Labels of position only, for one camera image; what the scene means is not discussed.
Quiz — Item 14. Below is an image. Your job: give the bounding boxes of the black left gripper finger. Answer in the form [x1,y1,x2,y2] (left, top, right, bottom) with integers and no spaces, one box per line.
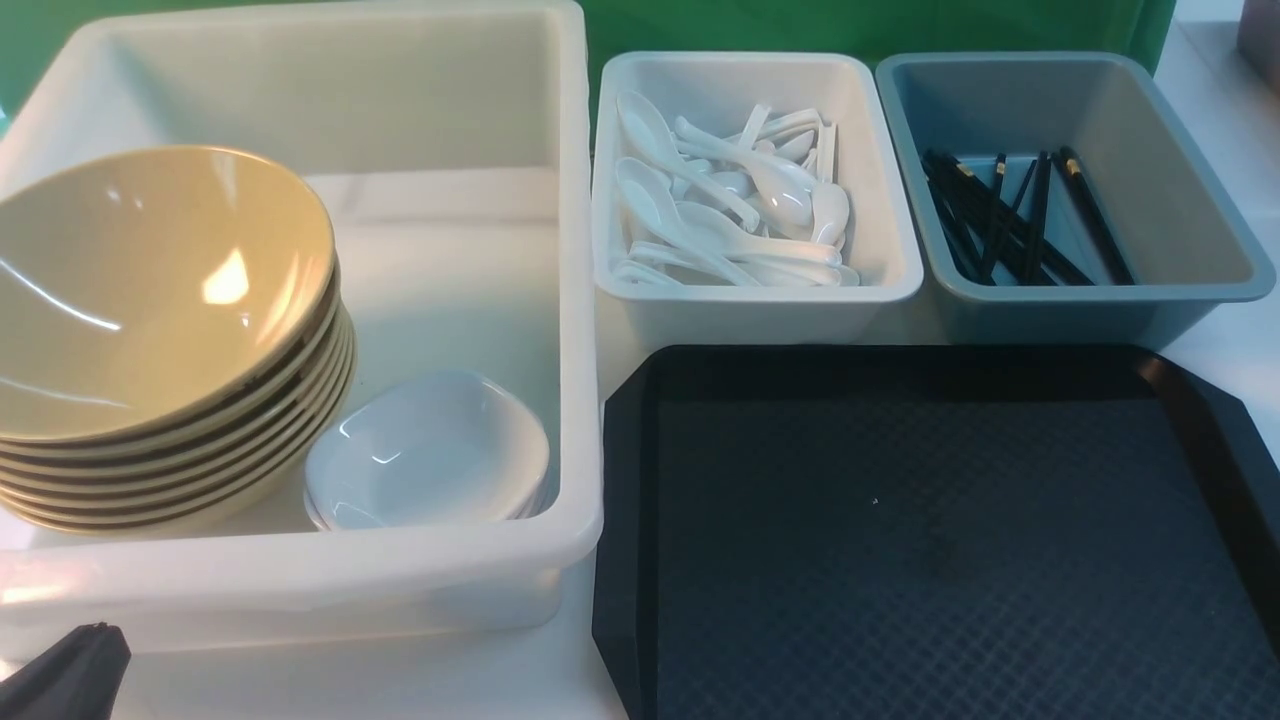
[1,623,132,719]

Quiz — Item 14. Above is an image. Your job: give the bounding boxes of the tan noodle bowl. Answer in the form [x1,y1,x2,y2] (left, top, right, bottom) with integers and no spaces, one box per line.
[1,145,337,445]

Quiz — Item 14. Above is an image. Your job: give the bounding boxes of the white square dish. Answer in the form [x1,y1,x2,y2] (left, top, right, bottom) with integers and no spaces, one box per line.
[302,482,548,532]
[303,370,550,530]

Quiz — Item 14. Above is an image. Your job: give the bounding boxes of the white soup spoon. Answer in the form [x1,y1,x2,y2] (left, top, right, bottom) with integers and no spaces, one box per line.
[614,158,762,287]

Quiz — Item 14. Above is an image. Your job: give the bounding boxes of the black chopstick gold band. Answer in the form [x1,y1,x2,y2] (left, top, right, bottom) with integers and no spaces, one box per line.
[1057,145,1137,286]

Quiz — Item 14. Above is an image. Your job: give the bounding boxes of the tan stacked bowl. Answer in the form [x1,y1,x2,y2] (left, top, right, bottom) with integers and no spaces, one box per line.
[3,357,358,536]
[0,320,355,498]
[3,366,355,537]
[3,333,358,524]
[3,301,349,489]

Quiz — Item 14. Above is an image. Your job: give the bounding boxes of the bottom tan stacked bowl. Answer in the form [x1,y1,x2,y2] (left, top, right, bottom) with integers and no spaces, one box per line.
[3,366,355,537]

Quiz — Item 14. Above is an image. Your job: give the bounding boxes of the tan bowl stack top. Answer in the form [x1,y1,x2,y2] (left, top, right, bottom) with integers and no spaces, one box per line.
[1,263,340,466]

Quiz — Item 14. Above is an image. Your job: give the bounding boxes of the large white plastic tub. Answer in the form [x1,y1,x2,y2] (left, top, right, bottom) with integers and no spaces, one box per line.
[3,1,603,660]

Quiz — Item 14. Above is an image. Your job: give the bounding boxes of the black serving tray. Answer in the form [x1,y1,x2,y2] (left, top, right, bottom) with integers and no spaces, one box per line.
[591,346,1279,719]

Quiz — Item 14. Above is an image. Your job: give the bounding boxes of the white spoon bin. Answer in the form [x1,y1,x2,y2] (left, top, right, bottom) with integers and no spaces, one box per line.
[591,51,924,350]

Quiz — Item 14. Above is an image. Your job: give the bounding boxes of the pile of white spoons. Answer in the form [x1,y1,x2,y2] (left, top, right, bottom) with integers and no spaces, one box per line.
[611,90,861,288]

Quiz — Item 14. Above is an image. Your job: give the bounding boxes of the black chopsticks in bin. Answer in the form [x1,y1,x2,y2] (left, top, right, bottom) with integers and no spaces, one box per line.
[922,150,1094,287]

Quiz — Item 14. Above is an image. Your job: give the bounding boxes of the grey-blue chopstick bin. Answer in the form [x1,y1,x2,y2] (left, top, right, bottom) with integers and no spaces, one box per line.
[876,51,1276,348]

